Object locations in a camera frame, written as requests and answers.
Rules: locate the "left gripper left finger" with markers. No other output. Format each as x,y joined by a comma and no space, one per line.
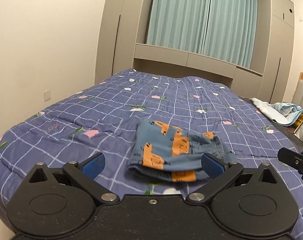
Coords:
82,176

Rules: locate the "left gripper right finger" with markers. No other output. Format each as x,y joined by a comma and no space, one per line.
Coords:
222,175

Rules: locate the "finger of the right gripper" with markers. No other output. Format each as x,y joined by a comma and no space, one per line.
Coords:
292,159

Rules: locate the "blue pants with orange trucks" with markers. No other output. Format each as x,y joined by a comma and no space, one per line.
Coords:
172,154

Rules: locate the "light teal curtain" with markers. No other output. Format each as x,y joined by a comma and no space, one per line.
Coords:
222,29

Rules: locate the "yellow package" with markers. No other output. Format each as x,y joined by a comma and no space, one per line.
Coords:
298,122

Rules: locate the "beige built-in wardrobe unit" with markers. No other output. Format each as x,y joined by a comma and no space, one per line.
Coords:
122,45

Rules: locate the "white and blue crumpled cloth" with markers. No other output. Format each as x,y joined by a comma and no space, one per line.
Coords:
282,113

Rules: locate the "white wall socket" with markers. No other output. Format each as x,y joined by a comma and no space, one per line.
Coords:
47,95

